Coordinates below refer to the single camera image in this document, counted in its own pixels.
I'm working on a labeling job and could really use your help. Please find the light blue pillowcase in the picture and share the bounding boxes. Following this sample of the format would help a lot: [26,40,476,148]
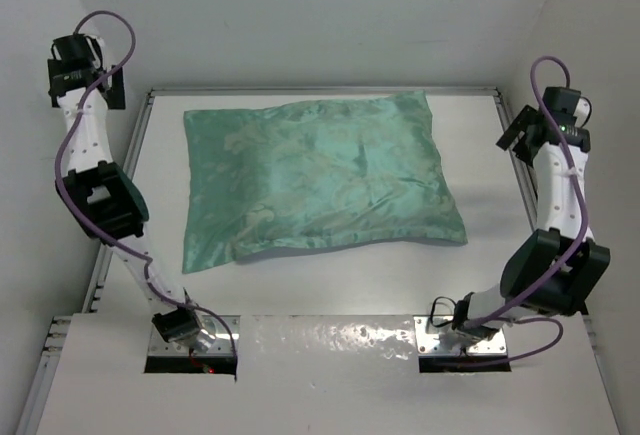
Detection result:
[182,91,467,274]

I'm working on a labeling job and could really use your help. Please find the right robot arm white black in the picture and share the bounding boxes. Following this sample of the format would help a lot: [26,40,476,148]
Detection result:
[429,87,611,346]

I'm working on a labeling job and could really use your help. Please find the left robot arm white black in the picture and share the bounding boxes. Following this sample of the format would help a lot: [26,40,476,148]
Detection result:
[47,33,202,350]

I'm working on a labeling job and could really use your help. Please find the white front cover board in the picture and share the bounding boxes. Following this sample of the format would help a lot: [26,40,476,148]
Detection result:
[39,314,617,434]

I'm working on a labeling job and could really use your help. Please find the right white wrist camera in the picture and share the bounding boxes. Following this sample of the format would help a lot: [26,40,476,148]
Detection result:
[574,97,593,128]

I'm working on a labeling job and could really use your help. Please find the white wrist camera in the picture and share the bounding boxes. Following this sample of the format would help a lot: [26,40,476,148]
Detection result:
[574,97,593,128]
[83,34,105,70]

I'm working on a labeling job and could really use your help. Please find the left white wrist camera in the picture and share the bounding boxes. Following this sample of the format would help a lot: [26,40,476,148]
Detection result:
[83,34,105,70]

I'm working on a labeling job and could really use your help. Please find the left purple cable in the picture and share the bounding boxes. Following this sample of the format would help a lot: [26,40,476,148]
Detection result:
[53,10,239,371]

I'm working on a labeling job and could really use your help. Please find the aluminium table frame rail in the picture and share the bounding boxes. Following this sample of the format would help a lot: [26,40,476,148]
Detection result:
[14,85,609,435]

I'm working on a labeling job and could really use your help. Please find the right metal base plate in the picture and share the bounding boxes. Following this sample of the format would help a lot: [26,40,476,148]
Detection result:
[414,315,508,360]

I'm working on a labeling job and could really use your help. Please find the metal base plate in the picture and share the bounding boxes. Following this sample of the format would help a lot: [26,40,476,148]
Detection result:
[147,314,240,357]
[414,315,508,360]

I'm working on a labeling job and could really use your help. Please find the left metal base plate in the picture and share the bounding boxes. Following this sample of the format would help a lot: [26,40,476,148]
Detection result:
[147,314,240,357]

